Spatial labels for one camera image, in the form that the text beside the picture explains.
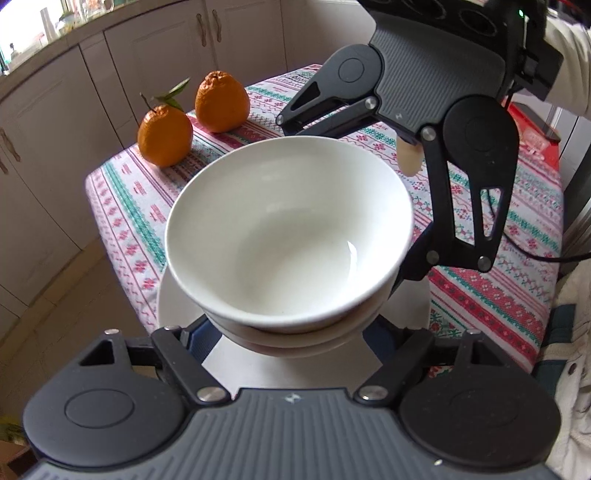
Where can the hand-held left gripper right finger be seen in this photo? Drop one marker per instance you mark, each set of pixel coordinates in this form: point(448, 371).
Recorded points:
point(388, 339)

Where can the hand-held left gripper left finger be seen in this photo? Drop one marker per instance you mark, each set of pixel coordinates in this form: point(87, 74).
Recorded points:
point(203, 337)

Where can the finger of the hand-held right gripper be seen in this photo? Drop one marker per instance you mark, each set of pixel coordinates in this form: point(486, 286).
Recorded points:
point(411, 272)
point(323, 125)

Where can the stained white fruit-print plate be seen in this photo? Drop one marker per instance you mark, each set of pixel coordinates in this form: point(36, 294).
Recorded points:
point(295, 374)

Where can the person's right forearm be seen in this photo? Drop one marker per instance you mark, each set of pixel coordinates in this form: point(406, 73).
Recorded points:
point(577, 69)

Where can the person's right hand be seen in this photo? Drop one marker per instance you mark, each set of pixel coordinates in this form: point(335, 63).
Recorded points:
point(411, 159)

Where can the patterned red green tablecloth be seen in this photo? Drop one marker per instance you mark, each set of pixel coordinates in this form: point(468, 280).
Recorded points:
point(485, 304)

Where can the bumpy orange without leaf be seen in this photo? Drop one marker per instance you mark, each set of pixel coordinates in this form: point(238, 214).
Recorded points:
point(221, 104)

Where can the red gift box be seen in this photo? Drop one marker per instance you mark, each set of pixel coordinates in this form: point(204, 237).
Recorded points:
point(531, 145)

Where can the orange with green leaf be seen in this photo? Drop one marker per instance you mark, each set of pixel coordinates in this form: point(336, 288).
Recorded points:
point(164, 134)

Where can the person's white fleece jacket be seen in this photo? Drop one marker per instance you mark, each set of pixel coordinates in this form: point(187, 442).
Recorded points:
point(577, 415)

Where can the white kitchen base cabinets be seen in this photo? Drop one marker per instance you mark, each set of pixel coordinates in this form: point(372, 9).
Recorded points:
point(55, 138)

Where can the beige kitchen countertop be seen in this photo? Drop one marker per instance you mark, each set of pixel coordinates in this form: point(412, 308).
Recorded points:
point(46, 53)

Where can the stack of clear cups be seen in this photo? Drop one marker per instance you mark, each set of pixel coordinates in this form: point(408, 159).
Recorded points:
point(47, 23)

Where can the kitchen window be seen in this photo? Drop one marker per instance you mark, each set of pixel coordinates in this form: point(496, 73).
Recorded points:
point(18, 46)

